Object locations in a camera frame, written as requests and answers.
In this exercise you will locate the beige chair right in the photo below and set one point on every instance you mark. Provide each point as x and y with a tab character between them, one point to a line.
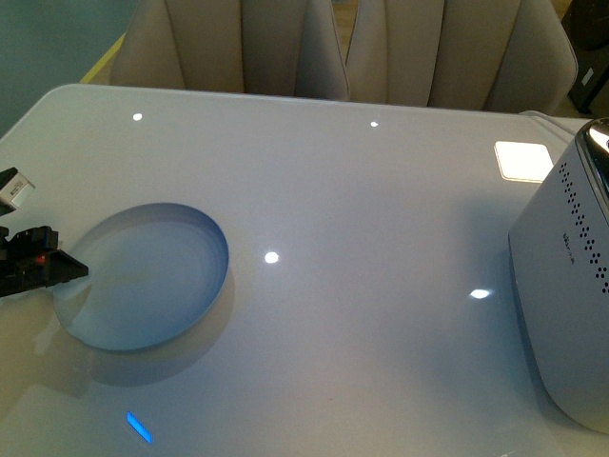
500	56

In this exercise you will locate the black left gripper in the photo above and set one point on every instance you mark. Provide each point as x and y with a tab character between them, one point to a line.
30	260

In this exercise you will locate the beige chair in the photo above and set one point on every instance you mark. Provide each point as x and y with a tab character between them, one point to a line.
500	56
279	48

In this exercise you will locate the light blue plate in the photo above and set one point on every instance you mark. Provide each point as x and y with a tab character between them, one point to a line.
153	272

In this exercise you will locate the dark grey washing machine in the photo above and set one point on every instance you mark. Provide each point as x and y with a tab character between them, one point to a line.
586	26

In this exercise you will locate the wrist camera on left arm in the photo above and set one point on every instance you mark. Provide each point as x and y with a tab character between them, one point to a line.
15	189

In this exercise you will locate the chrome and white toaster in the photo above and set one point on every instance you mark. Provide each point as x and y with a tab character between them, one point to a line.
559	258

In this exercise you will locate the beige chair left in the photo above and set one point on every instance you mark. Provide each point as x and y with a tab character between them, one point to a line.
279	48

